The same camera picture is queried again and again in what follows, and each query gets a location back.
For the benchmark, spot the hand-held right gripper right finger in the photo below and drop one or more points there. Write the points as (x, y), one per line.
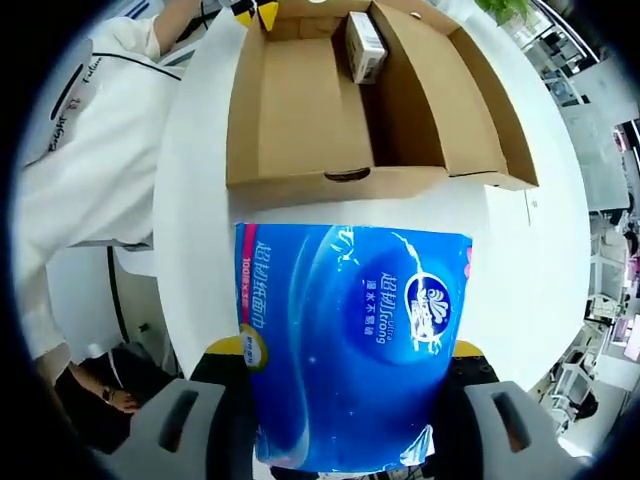
(510, 440)

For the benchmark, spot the white chest device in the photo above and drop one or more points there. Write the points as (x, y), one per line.
(45, 130)

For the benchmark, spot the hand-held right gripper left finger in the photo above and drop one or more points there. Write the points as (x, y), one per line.
(150, 435)

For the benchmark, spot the blue tissue pack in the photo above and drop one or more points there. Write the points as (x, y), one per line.
(350, 350)

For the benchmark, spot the brown cardboard shoe box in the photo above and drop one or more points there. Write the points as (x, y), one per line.
(300, 115)

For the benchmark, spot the white desk partition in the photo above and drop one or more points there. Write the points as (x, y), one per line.
(595, 150)

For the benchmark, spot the green plant in white pot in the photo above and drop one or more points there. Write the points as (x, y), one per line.
(502, 9)

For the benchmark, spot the white carton box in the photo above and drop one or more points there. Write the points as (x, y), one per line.
(367, 47)

